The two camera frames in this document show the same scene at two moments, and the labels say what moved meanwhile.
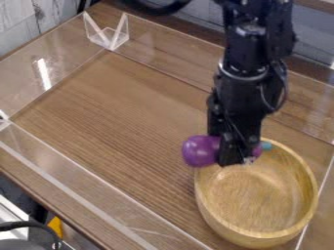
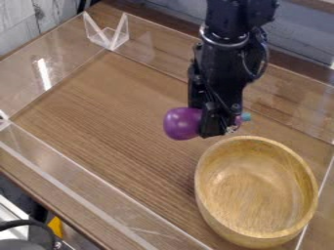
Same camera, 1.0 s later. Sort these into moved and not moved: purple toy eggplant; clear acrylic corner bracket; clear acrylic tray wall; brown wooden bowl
Moved: purple toy eggplant
Not moved: brown wooden bowl; clear acrylic corner bracket; clear acrylic tray wall
